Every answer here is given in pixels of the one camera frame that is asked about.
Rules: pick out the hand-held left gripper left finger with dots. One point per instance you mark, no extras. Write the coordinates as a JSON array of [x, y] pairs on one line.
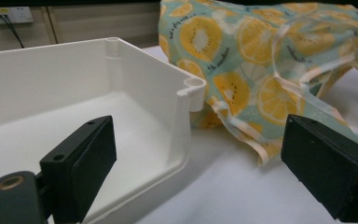
[[74, 174]]

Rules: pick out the white plastic box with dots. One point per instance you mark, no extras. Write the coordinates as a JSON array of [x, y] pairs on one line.
[[84, 93]]

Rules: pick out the fruit print cloth bag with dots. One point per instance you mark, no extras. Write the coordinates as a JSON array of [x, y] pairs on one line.
[[251, 71]]

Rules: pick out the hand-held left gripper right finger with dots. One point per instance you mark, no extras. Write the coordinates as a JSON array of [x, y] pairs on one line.
[[326, 165]]

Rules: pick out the white wall socket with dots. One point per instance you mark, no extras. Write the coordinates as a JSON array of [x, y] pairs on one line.
[[15, 14]]

